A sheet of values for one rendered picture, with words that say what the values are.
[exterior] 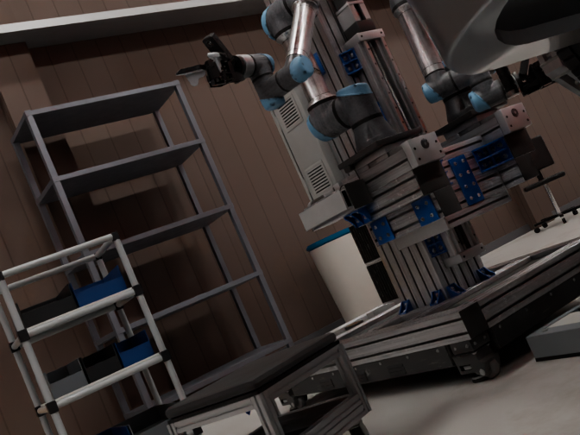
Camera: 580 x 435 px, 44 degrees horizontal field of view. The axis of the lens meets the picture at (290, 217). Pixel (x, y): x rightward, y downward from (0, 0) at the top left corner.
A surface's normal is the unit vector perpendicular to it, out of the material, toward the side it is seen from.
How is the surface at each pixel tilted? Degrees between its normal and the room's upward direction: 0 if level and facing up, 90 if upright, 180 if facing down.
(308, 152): 90
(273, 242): 90
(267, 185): 90
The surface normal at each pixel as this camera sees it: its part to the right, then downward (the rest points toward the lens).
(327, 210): -0.77, 0.29
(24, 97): 0.50, -0.30
